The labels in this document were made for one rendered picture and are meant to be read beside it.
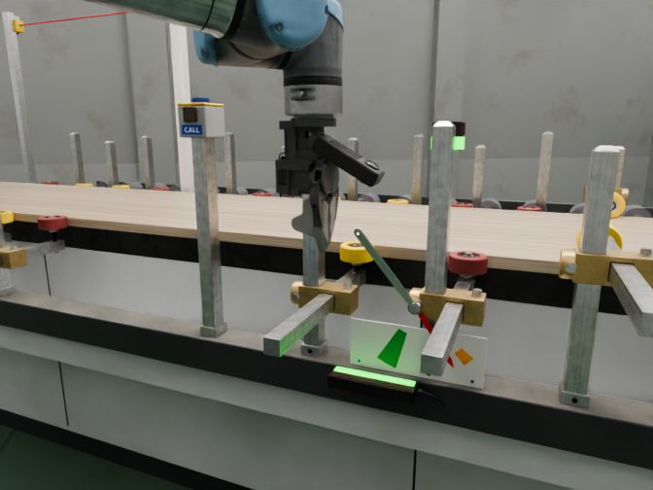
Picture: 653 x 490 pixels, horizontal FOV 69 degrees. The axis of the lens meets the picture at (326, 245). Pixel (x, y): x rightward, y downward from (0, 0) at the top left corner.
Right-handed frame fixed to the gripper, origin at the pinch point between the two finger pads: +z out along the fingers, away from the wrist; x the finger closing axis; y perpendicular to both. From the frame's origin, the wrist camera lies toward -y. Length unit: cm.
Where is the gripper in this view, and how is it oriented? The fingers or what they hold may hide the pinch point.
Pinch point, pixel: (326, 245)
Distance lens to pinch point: 78.1
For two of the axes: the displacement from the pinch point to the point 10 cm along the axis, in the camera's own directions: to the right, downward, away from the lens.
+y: -9.3, -0.8, 3.5
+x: -3.6, 2.2, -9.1
